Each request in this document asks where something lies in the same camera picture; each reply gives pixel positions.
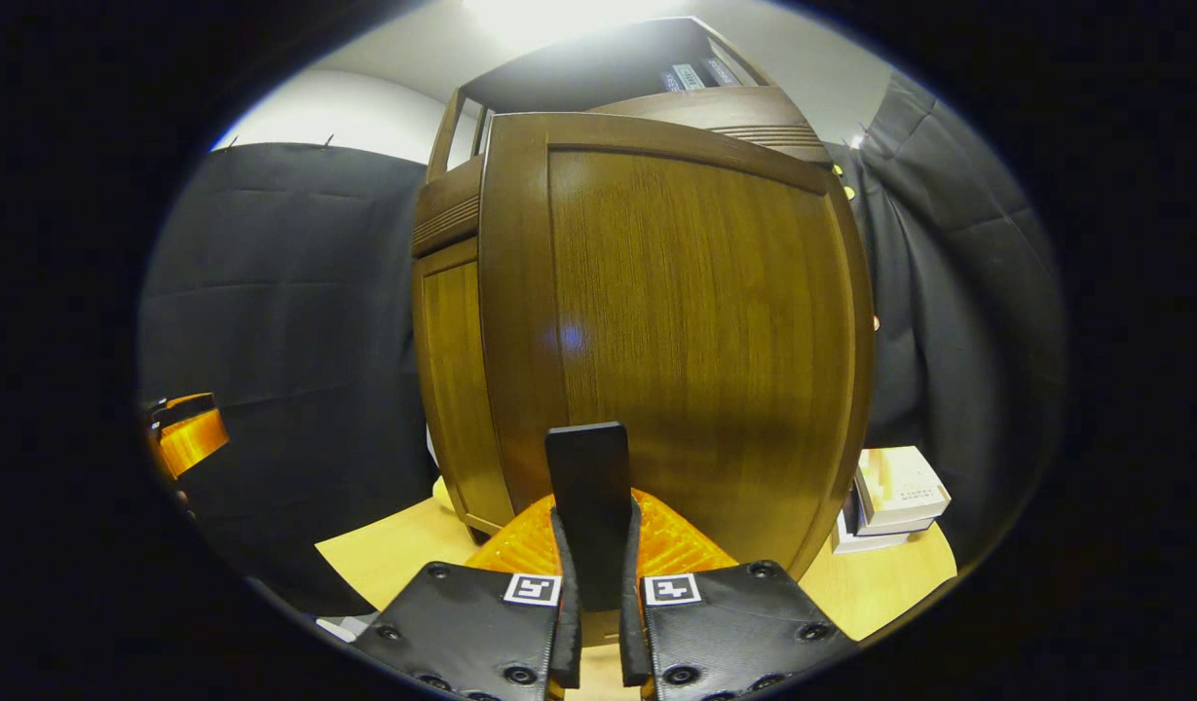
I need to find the large ceiling light panel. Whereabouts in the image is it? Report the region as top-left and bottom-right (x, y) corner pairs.
(462, 0), (677, 50)

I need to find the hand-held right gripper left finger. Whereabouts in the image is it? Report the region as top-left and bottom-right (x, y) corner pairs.
(350, 492), (584, 701)

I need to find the wooden double-door shoe cabinet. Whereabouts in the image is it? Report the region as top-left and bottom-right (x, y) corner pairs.
(410, 17), (877, 585)

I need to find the black backdrop cloth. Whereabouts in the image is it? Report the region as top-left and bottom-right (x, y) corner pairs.
(138, 73), (1066, 614)

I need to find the white book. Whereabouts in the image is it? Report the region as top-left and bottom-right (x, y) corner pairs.
(856, 446), (953, 532)
(832, 511), (916, 554)

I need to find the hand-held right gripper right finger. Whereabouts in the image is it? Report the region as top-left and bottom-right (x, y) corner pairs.
(617, 490), (860, 701)

